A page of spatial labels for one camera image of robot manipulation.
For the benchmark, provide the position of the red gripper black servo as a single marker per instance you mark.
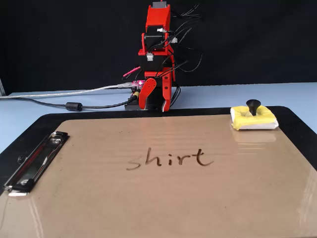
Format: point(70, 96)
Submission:
point(152, 63)

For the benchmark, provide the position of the yellow taped sponge black knob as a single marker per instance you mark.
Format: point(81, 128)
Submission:
point(260, 119)

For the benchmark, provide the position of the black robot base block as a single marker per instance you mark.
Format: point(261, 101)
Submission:
point(154, 101)

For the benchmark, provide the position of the controller circuit board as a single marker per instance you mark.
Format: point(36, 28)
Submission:
point(137, 84)

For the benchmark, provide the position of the brown clipboard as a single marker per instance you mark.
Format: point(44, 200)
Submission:
point(158, 198)

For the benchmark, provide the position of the black desk mat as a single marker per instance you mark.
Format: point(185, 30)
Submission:
point(294, 121)

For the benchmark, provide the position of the silver metal clipboard clip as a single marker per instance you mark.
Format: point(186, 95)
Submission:
point(34, 163)

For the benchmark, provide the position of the grey metal post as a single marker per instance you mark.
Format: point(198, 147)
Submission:
point(2, 86)

